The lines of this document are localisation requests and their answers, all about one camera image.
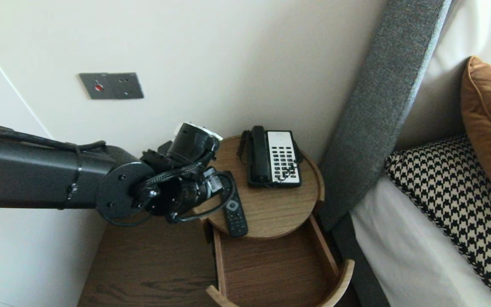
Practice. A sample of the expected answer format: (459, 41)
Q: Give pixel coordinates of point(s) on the black white-capped left gripper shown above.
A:
(194, 147)

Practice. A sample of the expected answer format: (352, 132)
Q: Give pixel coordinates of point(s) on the black TV remote control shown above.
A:
(235, 213)

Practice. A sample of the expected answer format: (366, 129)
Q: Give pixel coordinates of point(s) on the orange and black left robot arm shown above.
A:
(36, 179)

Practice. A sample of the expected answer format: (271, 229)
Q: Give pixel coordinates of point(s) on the black telephone handset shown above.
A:
(259, 153)

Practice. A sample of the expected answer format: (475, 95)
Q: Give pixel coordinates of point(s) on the black and white desk telephone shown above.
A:
(284, 157)

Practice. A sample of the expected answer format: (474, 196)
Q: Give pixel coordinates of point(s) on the grey fabric headboard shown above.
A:
(377, 106)

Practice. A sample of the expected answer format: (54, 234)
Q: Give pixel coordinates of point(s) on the black white houndstooth pillow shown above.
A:
(454, 192)

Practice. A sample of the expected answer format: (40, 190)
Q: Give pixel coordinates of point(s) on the white bed pillow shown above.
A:
(480, 30)

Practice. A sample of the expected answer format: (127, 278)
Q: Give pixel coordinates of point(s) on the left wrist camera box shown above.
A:
(215, 181)

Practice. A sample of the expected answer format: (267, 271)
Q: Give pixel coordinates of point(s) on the grey wall switch panel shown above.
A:
(111, 85)

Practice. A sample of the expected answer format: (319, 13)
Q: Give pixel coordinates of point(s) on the grey upholstered bed frame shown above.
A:
(356, 264)

